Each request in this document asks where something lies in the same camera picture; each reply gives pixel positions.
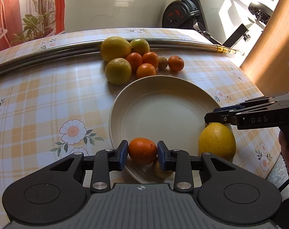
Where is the printed room backdrop cloth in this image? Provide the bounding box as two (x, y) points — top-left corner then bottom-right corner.
(0, 0), (65, 51)

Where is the green-yellow orange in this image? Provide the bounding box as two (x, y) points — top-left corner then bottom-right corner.
(130, 39), (150, 56)
(105, 58), (132, 85)

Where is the small brown kiwi fruit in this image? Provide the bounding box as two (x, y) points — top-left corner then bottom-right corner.
(152, 158), (173, 179)

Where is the green-yellow orange front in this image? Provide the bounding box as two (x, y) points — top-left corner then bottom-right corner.
(105, 58), (132, 85)

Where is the small orange tangerine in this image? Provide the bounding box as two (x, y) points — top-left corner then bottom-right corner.
(136, 63), (156, 79)
(142, 52), (159, 69)
(126, 52), (142, 72)
(168, 55), (184, 72)
(128, 138), (157, 165)

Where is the large yellow lemon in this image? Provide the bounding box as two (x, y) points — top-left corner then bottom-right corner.
(198, 123), (237, 162)

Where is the green-yellow orange back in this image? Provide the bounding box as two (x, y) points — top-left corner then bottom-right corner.
(130, 39), (150, 56)

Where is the black exercise bike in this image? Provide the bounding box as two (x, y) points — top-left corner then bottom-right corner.
(162, 0), (279, 44)

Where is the wooden board panel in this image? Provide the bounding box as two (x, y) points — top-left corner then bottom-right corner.
(241, 0), (289, 96)

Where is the cream ceramic plate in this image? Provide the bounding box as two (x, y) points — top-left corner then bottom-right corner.
(108, 75), (231, 184)

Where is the large yellow grapefruit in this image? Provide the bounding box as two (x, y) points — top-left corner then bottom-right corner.
(100, 36), (132, 62)

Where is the steel pole with gold end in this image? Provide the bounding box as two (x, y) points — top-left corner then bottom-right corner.
(0, 38), (243, 76)

